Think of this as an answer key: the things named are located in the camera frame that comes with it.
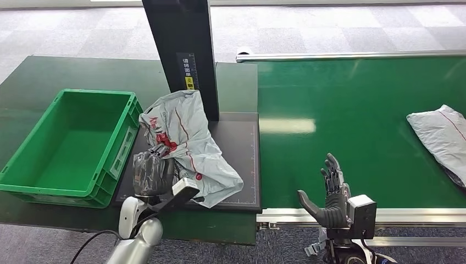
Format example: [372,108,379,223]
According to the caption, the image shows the black scanner base plate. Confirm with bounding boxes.
[112,112,263,215]

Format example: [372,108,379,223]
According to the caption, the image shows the silver conveyor side rail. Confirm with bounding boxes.
[235,49,466,63]
[256,207,466,229]

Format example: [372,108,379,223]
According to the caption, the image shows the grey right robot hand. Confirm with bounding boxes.
[296,153,352,230]

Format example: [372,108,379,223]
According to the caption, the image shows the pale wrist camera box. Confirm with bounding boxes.
[157,177,201,213]
[347,194,378,240]

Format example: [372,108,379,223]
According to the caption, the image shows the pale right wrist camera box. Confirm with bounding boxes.
[347,194,378,240]

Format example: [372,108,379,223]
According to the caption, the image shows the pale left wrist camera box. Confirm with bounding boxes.
[157,177,201,213]

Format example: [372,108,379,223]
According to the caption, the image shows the silver conveyor frame bar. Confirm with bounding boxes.
[364,236,466,248]

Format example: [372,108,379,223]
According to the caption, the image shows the plain grey package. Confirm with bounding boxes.
[406,104,466,189]

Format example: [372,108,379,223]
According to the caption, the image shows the grey package with red print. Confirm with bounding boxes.
[138,89,244,209]

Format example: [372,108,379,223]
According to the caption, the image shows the green conveyor belt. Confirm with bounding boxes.
[256,55,466,210]

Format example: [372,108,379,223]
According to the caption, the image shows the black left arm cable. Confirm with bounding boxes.
[69,211,161,264]

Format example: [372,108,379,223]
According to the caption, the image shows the green plastic crate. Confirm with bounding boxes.
[0,88,144,210]

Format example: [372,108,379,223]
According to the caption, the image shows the black scanner column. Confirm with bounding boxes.
[141,0,220,123]

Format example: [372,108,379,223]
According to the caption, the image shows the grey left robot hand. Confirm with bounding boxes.
[132,144,176,197]

